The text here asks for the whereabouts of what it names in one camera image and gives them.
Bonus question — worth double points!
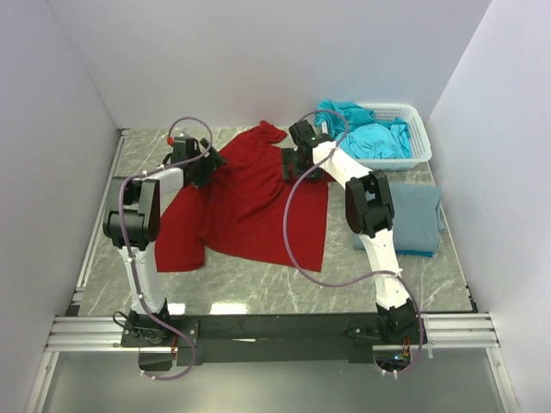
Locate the red t shirt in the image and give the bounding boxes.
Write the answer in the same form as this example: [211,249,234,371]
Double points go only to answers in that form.
[155,121,328,272]

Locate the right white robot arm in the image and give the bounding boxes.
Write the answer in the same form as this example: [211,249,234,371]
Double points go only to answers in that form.
[282,120,424,343]

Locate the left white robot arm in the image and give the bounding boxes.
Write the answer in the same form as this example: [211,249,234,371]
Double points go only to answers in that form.
[102,135,226,346]

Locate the turquoise t shirt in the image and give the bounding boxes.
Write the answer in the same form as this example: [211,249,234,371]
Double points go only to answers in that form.
[314,100,412,159]

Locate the white plastic basket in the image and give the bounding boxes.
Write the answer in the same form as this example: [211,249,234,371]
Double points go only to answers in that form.
[318,103,432,171]

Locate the folded grey-blue t shirt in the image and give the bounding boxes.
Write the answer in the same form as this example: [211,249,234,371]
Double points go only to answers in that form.
[352,182,447,259]

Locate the black base beam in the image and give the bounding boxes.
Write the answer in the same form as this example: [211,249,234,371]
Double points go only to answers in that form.
[121,312,427,372]

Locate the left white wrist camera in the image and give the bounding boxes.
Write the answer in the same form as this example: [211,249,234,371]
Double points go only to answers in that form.
[167,135,194,146]

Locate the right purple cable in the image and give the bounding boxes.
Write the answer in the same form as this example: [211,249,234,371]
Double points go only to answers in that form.
[282,109,427,375]

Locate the purple cable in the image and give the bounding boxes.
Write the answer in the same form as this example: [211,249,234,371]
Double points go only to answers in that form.
[282,109,427,375]
[118,115,215,382]

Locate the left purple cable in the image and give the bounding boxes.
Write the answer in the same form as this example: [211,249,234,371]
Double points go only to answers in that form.
[118,115,215,382]

